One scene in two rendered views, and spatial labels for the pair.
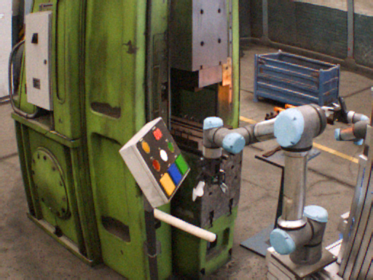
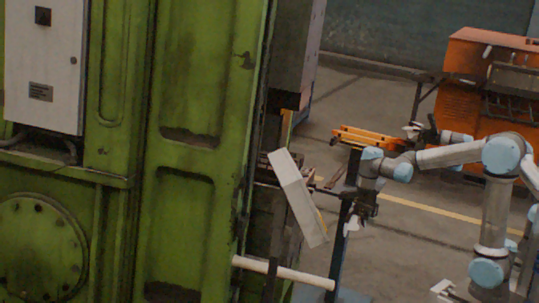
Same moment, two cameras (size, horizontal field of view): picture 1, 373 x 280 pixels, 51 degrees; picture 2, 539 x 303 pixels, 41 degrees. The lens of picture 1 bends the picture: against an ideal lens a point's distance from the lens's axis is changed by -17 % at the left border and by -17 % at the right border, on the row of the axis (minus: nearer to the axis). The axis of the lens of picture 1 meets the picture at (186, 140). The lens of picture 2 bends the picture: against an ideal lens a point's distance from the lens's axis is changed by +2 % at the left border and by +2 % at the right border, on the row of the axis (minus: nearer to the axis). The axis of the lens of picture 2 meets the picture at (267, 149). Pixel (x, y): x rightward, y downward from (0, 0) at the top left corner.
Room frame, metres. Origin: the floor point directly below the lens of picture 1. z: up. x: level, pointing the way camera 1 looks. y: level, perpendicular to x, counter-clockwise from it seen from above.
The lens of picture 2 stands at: (-0.39, 1.42, 2.07)
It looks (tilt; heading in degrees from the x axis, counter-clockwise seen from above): 18 degrees down; 333
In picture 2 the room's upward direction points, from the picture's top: 8 degrees clockwise
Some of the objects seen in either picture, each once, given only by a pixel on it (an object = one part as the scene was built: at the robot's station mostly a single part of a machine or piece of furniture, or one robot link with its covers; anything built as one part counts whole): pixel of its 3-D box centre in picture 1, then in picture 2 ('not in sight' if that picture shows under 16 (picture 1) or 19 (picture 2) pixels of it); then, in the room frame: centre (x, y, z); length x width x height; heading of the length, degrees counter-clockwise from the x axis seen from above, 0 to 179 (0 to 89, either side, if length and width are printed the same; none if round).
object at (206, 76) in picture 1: (180, 69); (261, 88); (2.45, 0.03, 1.32); 0.42 x 0.20 x 0.10; 50
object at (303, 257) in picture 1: (307, 246); (491, 282); (1.38, -0.50, 0.87); 0.15 x 0.15 x 0.10
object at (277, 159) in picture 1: (289, 154); (350, 184); (2.63, -0.67, 0.74); 0.40 x 0.30 x 0.02; 132
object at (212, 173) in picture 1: (213, 170); (365, 201); (1.70, -0.11, 1.07); 0.09 x 0.08 x 0.12; 27
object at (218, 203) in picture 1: (185, 170); (245, 209); (2.50, 0.01, 0.69); 0.56 x 0.38 x 0.45; 50
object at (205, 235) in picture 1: (180, 224); (284, 272); (1.99, 0.03, 0.62); 0.44 x 0.05 x 0.05; 50
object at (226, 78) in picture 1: (225, 71); not in sight; (2.64, -0.23, 1.27); 0.09 x 0.02 x 0.17; 140
